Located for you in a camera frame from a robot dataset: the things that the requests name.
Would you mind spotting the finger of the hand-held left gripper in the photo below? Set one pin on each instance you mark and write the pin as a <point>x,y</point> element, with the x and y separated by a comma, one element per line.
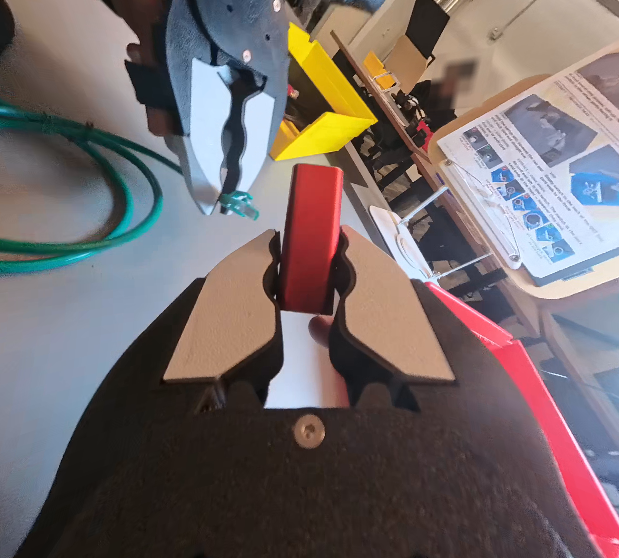
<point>258,132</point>
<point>205,132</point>

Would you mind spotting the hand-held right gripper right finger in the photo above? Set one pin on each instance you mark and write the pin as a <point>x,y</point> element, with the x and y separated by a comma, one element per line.
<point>391,321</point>

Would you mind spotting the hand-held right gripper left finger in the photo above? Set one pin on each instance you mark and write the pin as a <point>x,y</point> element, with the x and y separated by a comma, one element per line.
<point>227,321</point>

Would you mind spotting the yellow plastic bin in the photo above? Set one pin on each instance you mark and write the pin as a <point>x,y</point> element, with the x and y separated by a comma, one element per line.
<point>333,132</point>

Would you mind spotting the red metal port box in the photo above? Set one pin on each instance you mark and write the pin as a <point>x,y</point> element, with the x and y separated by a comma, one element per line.
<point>309,239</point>

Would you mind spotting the red plastic bin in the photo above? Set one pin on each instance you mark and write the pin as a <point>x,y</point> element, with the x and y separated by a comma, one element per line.
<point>532,398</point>

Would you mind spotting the person's right hand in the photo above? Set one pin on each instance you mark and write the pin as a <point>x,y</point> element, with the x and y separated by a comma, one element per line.
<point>321,331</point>

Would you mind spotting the white stand base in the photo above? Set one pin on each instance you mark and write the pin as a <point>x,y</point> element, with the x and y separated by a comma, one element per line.
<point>411,253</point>

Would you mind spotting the wooden table with black legs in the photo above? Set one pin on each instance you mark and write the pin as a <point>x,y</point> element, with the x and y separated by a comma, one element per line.
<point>387,99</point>

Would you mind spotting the small yellow box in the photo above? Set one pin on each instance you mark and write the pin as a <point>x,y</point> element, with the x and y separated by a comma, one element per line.
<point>379,70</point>

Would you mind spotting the white cabinet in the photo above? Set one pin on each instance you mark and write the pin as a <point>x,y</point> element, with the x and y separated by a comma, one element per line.
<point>387,21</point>

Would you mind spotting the instruction sheet on clipboard stand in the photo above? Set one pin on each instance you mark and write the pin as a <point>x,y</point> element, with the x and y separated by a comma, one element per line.
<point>570,290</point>

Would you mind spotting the black panel on cardboard stand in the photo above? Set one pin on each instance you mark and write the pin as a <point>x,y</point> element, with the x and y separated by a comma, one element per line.
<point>425,21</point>

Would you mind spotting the printed instruction poster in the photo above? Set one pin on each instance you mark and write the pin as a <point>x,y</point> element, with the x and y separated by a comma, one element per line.
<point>556,171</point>

